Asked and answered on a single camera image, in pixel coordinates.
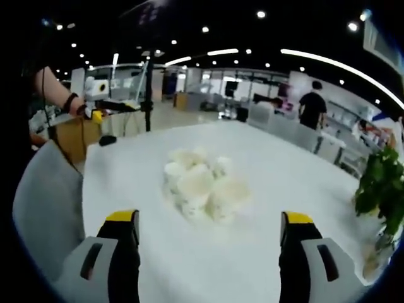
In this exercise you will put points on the black wristband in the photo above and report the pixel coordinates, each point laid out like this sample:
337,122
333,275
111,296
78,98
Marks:
71,101

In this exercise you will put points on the white table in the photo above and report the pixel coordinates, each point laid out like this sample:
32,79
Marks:
221,262

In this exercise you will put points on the clear plant vase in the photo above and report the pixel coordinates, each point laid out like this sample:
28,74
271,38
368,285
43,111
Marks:
377,252

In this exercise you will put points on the person's left hand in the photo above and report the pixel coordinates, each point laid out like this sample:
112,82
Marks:
80,109

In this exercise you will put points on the cluster of white paper cups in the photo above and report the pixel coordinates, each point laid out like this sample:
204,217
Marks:
195,186

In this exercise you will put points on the black stand pole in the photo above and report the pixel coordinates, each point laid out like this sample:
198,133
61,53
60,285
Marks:
148,94

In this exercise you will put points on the small black object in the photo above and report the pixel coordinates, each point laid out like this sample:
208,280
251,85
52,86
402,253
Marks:
107,140

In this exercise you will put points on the grey partition panel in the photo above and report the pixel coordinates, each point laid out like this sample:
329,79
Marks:
284,126

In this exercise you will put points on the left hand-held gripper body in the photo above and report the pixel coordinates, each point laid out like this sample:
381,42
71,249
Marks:
96,88

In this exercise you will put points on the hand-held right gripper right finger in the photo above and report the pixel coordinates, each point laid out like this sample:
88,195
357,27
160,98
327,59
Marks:
293,262

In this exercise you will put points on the grey chair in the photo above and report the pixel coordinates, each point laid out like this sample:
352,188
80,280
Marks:
47,202

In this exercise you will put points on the brown cardboard box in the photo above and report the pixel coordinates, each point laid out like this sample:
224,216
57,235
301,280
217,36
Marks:
74,139

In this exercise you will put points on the green leafy plant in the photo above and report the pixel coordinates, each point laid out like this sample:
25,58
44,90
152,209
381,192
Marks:
383,186

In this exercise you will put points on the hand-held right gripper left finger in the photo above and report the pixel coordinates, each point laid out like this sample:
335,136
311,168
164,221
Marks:
123,259

